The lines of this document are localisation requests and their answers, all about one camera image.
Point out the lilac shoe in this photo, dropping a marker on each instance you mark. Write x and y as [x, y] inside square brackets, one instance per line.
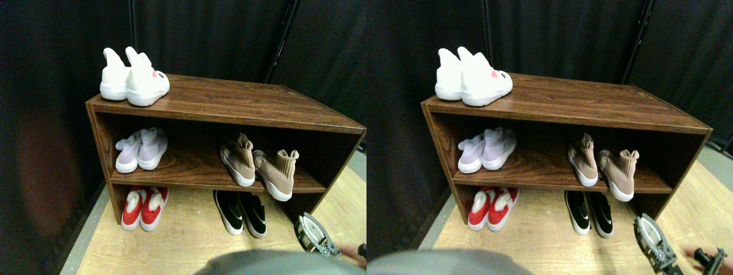
[152, 150]
[499, 150]
[470, 157]
[127, 156]

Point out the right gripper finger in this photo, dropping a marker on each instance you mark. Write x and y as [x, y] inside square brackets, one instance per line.
[312, 232]
[651, 238]

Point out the brown shoe rack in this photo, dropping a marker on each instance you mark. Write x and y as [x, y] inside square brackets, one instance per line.
[240, 103]
[572, 103]

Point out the tan shoe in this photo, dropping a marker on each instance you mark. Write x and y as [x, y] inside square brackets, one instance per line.
[584, 161]
[239, 161]
[621, 175]
[278, 175]

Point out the red shoe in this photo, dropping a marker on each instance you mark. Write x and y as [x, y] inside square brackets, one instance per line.
[480, 214]
[501, 211]
[131, 213]
[152, 211]

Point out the black shoe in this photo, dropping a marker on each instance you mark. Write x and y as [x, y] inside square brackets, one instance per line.
[601, 216]
[577, 215]
[253, 216]
[229, 215]

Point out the person's hand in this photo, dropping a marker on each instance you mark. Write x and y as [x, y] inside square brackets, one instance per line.
[350, 255]
[690, 255]

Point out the white shoe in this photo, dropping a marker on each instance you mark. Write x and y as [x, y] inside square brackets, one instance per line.
[448, 86]
[484, 89]
[113, 86]
[144, 89]

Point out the black curtain stand pole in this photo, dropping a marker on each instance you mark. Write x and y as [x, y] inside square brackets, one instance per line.
[637, 43]
[133, 26]
[282, 40]

